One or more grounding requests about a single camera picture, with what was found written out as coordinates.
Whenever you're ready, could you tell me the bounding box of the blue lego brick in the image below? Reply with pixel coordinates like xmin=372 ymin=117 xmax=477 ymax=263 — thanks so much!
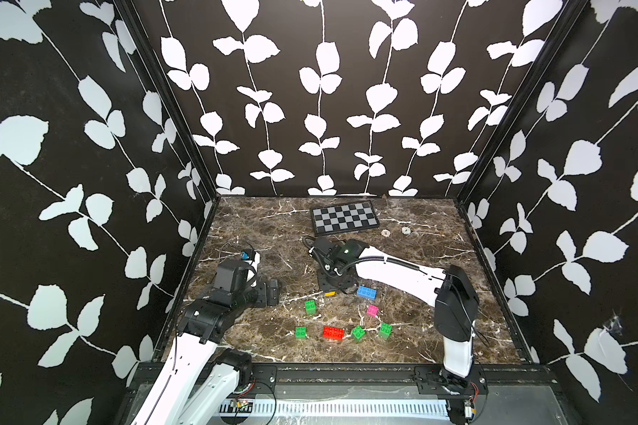
xmin=356 ymin=286 xmax=377 ymax=300

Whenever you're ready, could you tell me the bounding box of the green lego brick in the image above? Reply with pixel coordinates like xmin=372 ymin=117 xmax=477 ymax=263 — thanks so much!
xmin=350 ymin=326 xmax=366 ymax=342
xmin=295 ymin=327 xmax=308 ymax=339
xmin=304 ymin=300 xmax=317 ymax=315
xmin=379 ymin=322 xmax=393 ymax=340

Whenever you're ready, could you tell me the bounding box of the pink lego brick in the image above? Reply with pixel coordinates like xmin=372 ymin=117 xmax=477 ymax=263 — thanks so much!
xmin=367 ymin=305 xmax=379 ymax=318

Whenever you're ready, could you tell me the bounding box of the red lego brick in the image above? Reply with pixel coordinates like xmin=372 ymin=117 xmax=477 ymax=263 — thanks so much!
xmin=322 ymin=326 xmax=345 ymax=341

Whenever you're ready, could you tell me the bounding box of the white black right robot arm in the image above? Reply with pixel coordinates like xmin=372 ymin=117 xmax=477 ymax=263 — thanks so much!
xmin=303 ymin=237 xmax=480 ymax=381

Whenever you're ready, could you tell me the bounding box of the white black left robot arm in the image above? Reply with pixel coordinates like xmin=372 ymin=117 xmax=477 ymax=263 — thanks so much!
xmin=129 ymin=250 xmax=280 ymax=424

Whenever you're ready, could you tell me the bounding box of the black grey checkerboard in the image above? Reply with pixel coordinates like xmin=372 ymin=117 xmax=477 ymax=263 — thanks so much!
xmin=309 ymin=200 xmax=380 ymax=237

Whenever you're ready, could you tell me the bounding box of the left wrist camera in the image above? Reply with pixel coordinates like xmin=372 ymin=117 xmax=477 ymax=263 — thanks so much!
xmin=241 ymin=248 xmax=261 ymax=280

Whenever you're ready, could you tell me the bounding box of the white slotted cable duct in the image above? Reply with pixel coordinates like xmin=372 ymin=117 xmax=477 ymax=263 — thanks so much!
xmin=216 ymin=399 xmax=449 ymax=421

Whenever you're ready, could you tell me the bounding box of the black front frame rail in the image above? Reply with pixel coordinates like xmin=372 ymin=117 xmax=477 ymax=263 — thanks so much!
xmin=132 ymin=362 xmax=559 ymax=397

